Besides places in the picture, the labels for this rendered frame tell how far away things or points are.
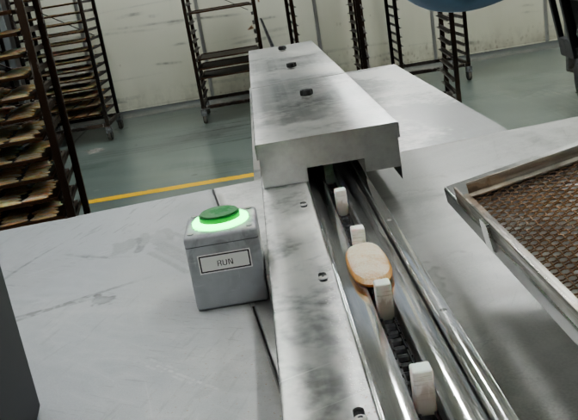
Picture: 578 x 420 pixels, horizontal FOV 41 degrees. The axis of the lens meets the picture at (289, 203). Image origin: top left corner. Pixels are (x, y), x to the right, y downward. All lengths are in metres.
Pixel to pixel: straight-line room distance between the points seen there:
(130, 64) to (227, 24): 1.00
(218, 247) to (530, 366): 0.30
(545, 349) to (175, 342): 0.31
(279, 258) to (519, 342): 0.23
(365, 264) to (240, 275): 0.12
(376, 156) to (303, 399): 0.52
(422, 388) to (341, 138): 0.51
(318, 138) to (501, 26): 6.98
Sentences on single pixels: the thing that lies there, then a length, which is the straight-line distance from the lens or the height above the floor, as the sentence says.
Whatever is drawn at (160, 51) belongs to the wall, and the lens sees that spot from 7.55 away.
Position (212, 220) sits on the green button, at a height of 0.90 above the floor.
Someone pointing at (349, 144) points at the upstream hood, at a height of 0.90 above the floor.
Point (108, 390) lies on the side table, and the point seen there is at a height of 0.82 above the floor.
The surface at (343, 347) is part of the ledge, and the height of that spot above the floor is 0.86.
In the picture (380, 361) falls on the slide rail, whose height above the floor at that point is 0.85.
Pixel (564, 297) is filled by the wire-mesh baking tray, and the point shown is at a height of 0.90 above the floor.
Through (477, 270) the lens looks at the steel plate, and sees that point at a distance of 0.75.
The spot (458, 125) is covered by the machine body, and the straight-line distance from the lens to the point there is 1.37.
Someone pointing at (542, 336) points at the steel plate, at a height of 0.82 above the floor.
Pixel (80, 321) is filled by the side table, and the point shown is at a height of 0.82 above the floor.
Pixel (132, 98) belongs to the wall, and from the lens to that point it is 7.64.
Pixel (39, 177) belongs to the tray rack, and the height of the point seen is 0.53.
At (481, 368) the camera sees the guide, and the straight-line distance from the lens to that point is 0.51.
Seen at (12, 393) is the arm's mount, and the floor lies 0.87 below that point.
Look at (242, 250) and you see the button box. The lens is 0.72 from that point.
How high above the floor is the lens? 1.12
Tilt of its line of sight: 17 degrees down
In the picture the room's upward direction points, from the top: 9 degrees counter-clockwise
